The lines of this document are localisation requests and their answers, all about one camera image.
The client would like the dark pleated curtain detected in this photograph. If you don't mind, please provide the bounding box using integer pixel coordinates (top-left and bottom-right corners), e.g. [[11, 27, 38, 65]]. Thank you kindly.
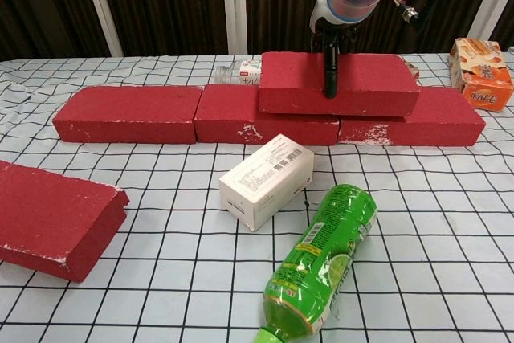
[[0, 0, 514, 61]]

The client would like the checked white tablecloth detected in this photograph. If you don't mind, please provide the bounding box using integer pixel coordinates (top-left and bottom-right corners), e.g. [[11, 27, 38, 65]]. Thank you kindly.
[[0, 51, 514, 343]]

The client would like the red rectangular foam block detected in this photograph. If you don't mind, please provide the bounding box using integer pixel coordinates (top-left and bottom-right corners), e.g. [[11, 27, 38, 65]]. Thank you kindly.
[[0, 160, 131, 283], [51, 85, 204, 145], [337, 86, 486, 147], [258, 51, 421, 117], [193, 83, 341, 146]]

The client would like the green plastic drink bottle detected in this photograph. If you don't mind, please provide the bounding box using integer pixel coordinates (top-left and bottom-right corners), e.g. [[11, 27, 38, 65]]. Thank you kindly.
[[251, 183, 378, 343]]

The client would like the white barcode carton box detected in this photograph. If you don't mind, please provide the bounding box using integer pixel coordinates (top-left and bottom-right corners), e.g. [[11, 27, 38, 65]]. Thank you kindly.
[[218, 133, 315, 232]]

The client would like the orange biscuit box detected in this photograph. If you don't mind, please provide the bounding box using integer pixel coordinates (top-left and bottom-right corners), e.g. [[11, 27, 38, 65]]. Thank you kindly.
[[448, 37, 514, 114]]

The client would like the clear bottle colourful label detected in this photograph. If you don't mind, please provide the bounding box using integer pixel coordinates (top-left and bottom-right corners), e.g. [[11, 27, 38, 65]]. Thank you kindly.
[[214, 58, 264, 87]]

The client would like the white frame post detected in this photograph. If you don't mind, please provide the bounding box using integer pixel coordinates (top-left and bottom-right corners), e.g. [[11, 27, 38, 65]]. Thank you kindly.
[[78, 0, 124, 57], [220, 0, 252, 55], [467, 0, 514, 53]]

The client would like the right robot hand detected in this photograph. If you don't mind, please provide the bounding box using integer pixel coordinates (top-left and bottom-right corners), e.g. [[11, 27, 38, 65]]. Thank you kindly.
[[308, 0, 361, 100]]

